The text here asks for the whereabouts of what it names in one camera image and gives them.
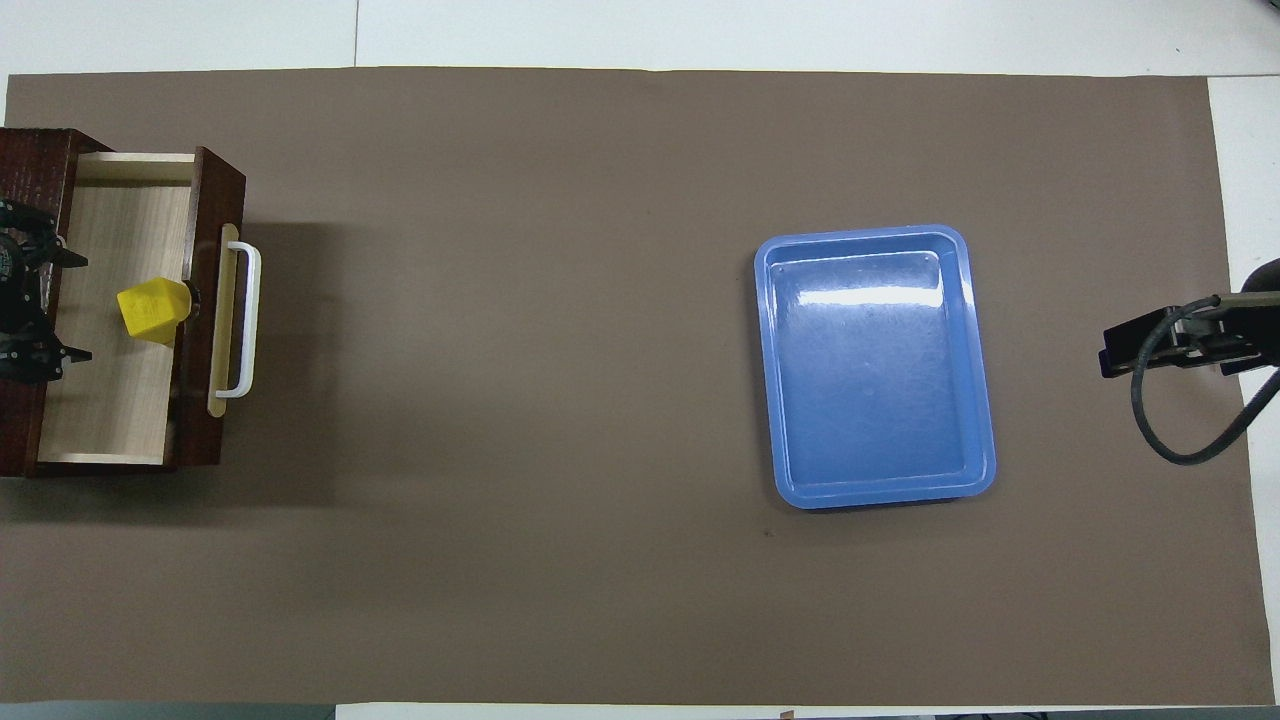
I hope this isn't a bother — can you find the yellow cube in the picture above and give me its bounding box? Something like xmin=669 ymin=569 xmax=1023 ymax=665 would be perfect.
xmin=117 ymin=277 xmax=193 ymax=348

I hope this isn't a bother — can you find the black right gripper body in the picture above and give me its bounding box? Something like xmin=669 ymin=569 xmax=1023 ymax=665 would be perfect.
xmin=1170 ymin=257 xmax=1280 ymax=377

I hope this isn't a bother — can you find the wooden drawer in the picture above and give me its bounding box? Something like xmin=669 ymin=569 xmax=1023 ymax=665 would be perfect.
xmin=38 ymin=147 xmax=263 ymax=470

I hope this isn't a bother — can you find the brown paper table mat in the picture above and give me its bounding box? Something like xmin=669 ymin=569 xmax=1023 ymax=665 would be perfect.
xmin=0 ymin=66 xmax=1276 ymax=706

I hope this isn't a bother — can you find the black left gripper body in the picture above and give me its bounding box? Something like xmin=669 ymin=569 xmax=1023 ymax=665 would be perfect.
xmin=0 ymin=228 xmax=49 ymax=346

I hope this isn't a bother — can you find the blue plastic tray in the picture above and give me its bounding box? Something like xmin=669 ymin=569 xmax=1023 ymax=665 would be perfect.
xmin=754 ymin=224 xmax=998 ymax=511

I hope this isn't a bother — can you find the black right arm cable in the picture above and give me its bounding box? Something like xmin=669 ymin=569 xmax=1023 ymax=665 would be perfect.
xmin=1131 ymin=294 xmax=1280 ymax=467

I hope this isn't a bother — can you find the white drawer handle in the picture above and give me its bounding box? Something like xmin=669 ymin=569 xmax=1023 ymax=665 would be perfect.
xmin=214 ymin=240 xmax=263 ymax=400

